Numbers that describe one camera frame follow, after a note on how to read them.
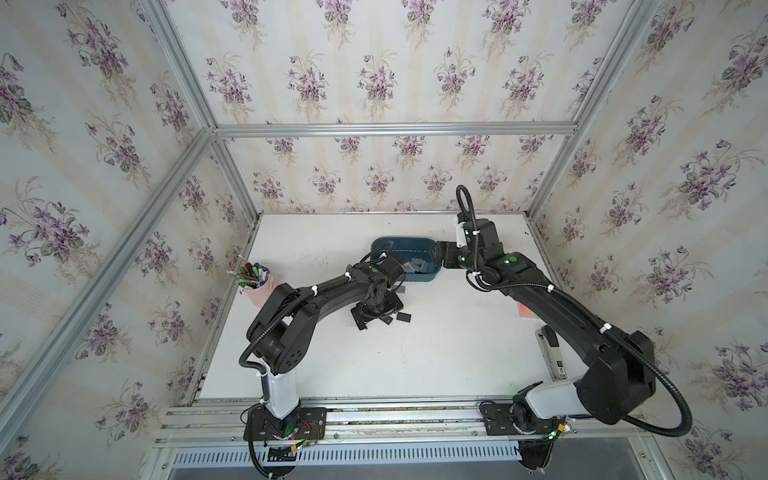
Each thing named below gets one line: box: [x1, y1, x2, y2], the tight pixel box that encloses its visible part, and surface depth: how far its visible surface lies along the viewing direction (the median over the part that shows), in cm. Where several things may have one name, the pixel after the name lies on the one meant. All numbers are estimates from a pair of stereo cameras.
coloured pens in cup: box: [226, 259, 270, 289], surface depth 90 cm
